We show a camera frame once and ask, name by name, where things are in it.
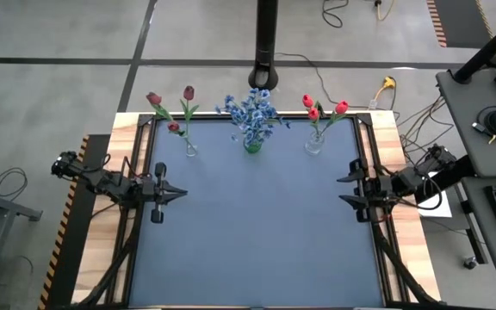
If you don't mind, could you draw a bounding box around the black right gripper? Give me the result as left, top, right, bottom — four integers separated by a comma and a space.
337, 158, 394, 224

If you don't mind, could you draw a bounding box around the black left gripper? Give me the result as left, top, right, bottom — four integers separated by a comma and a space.
139, 162, 189, 224

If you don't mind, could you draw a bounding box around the long green stem above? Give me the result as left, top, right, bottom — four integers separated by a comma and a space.
301, 93, 320, 143

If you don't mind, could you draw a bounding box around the slim clear glass vase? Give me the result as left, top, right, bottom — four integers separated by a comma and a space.
183, 128, 199, 158

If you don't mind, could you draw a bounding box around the ribbed clear glass vase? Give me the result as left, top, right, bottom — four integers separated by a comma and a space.
303, 127, 326, 157

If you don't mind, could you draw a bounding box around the green glass vase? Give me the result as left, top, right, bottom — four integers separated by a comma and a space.
243, 128, 264, 155

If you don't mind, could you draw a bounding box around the white paper sheet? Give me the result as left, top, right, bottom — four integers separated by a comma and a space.
417, 171, 454, 220

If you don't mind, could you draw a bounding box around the blue table mat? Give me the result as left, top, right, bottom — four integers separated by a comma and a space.
127, 118, 385, 309

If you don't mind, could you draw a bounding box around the black mat hazard striped edge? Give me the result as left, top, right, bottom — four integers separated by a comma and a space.
36, 133, 112, 310

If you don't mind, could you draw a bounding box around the grey workstation desk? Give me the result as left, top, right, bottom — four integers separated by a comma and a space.
435, 64, 496, 178

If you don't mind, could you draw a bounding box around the black slanted pole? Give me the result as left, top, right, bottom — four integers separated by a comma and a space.
451, 8, 496, 85

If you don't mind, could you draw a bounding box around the black mat orange striped edge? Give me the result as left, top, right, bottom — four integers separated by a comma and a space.
426, 0, 496, 49

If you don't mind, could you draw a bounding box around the tangle of floor cables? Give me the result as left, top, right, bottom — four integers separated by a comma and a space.
396, 95, 456, 161

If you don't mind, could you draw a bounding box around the black metal table frame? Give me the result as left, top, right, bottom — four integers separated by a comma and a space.
71, 102, 447, 310

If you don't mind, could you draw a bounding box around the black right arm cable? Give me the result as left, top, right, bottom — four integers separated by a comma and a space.
414, 174, 444, 212

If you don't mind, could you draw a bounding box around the long black floor cable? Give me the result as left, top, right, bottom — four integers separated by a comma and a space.
273, 51, 376, 109

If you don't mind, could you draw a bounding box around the yellow power plug cord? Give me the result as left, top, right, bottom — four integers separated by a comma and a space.
372, 76, 398, 109

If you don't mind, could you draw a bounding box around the coiled black floor cable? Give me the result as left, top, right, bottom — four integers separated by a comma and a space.
320, 0, 350, 29

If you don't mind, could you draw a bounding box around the black floor stand post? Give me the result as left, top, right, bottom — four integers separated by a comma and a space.
247, 0, 280, 93

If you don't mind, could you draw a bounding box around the yellow floor cable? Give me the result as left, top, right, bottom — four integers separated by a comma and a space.
375, 0, 396, 22

